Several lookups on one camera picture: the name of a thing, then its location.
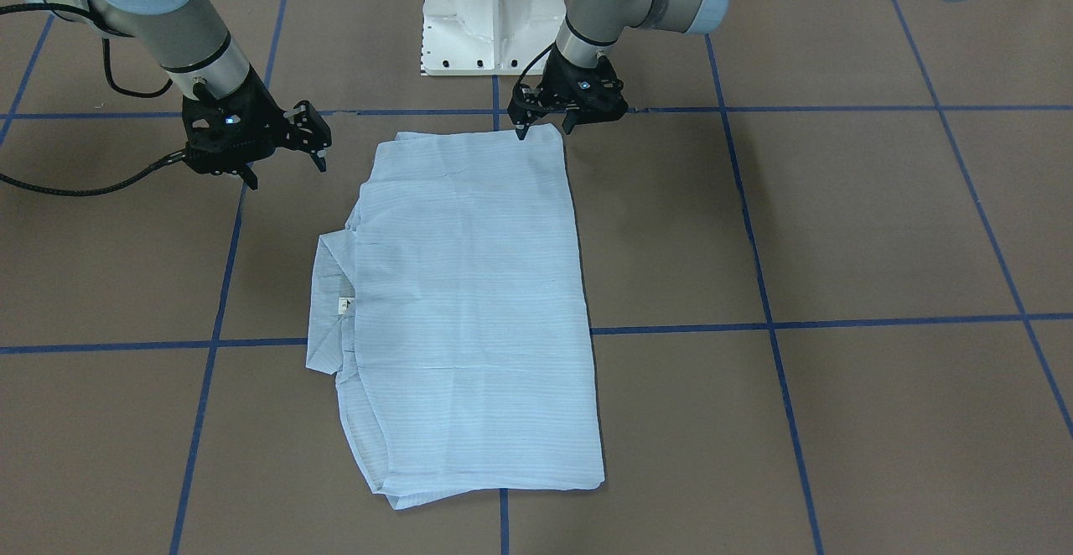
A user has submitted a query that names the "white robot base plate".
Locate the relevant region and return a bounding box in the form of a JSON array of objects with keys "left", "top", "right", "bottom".
[{"left": 421, "top": 0, "right": 565, "bottom": 77}]

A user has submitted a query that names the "light blue striped shirt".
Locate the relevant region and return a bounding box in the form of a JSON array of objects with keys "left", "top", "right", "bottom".
[{"left": 306, "top": 126, "right": 605, "bottom": 510}]

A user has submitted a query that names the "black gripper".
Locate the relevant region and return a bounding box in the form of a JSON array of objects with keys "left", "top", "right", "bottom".
[
  {"left": 510, "top": 44, "right": 629, "bottom": 140},
  {"left": 183, "top": 68, "right": 333, "bottom": 189}
]

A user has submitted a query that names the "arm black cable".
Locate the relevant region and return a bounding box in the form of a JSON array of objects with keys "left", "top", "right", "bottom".
[
  {"left": 513, "top": 39, "right": 558, "bottom": 112},
  {"left": 0, "top": 2, "right": 189, "bottom": 198}
]

